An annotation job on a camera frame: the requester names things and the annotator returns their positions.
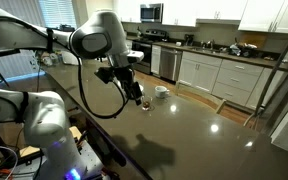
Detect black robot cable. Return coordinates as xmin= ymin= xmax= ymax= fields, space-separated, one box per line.
xmin=76 ymin=56 xmax=132 ymax=120

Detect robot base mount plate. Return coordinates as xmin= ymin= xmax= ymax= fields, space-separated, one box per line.
xmin=13 ymin=142 xmax=103 ymax=180

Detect black stove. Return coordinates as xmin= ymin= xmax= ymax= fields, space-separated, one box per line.
xmin=132 ymin=29 xmax=168 ymax=75

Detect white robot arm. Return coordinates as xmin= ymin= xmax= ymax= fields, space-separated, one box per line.
xmin=0 ymin=8 xmax=144 ymax=180

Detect stainless steel dishwasher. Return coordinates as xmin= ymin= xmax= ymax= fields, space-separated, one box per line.
xmin=159 ymin=47 xmax=182 ymax=81

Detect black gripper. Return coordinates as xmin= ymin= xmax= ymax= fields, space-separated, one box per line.
xmin=95 ymin=66 xmax=142 ymax=105

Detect white mug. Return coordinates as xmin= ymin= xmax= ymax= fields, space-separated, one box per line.
xmin=155 ymin=86 xmax=170 ymax=99

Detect coffee maker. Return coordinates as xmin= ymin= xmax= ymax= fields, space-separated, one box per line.
xmin=184 ymin=34 xmax=194 ymax=46

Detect wooden chair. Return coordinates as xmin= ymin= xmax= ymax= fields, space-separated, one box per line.
xmin=174 ymin=81 xmax=226 ymax=114

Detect white base cabinets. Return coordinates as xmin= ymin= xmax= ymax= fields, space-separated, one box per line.
xmin=150 ymin=44 xmax=287 ymax=111

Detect white upper cabinets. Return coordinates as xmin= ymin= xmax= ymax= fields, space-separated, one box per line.
xmin=112 ymin=0 xmax=288 ymax=34

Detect kitchen faucet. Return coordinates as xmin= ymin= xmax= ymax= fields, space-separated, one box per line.
xmin=201 ymin=40 xmax=215 ymax=50

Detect stainless steel microwave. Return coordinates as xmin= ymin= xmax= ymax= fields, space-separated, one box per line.
xmin=140 ymin=3 xmax=163 ymax=23

